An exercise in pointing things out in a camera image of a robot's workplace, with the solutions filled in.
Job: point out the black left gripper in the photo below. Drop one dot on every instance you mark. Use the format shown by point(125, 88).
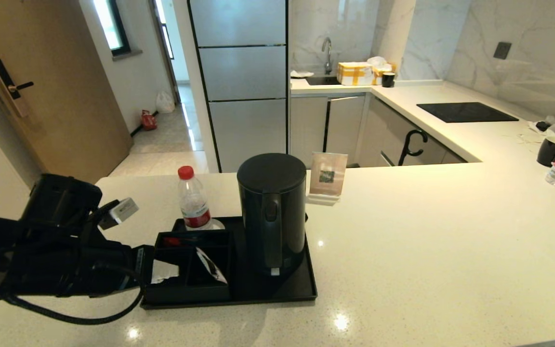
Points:
point(113, 270)

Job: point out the pink and black tea sachet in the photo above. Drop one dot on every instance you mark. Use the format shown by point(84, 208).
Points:
point(210, 267)

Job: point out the black electric kettle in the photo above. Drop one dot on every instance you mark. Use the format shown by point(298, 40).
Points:
point(272, 193)

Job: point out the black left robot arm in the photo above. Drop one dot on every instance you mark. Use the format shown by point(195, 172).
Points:
point(41, 255)

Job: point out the red-capped water bottle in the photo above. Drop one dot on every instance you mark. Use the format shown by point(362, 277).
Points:
point(193, 202)

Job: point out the small black cup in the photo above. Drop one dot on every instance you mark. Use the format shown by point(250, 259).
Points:
point(388, 80)

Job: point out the black compartment organizer box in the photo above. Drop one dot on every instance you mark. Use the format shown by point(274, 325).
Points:
point(200, 292)

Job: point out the black serving tray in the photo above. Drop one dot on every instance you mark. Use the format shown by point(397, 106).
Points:
point(277, 289)

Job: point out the red bag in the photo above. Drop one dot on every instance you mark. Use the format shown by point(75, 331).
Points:
point(149, 121)

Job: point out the white plastic bag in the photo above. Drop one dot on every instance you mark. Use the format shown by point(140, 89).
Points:
point(165, 103)

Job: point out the acrylic QR code sign stand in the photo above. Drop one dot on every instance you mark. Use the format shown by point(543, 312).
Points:
point(328, 176)

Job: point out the wooden door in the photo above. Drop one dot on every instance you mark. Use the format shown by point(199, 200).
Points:
point(65, 96)

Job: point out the silver refrigerator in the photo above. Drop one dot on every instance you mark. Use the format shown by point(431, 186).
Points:
point(244, 72)

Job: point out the grey kitchen cabinet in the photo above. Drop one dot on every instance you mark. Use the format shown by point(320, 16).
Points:
point(345, 125)

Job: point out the white dish by sink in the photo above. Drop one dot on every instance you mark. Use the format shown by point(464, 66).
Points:
point(301, 74)

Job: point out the kitchen sink basin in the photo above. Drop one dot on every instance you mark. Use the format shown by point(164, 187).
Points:
point(323, 81)

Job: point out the black framed window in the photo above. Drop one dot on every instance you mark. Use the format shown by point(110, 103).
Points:
point(113, 24)

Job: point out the chrome sink faucet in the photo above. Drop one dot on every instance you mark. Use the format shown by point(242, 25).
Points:
point(328, 53)

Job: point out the cardboard box with yellow tape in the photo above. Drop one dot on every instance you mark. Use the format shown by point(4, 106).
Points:
point(354, 74)

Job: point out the small yellow taped box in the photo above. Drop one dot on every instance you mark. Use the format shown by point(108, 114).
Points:
point(383, 76)

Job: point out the crumpled white bag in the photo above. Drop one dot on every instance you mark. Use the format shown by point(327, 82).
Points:
point(377, 61)

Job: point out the black induction cooktop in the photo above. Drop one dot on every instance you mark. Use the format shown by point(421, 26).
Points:
point(465, 113)

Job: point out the black mug white inside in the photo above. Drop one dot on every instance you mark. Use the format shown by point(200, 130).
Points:
point(549, 154)

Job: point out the crumpled clear plastic wrap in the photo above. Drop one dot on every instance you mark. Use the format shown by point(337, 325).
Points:
point(554, 126)

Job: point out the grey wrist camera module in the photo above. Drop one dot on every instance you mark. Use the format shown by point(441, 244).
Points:
point(123, 211)

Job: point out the grey wall socket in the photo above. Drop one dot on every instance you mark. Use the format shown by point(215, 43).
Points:
point(502, 51)

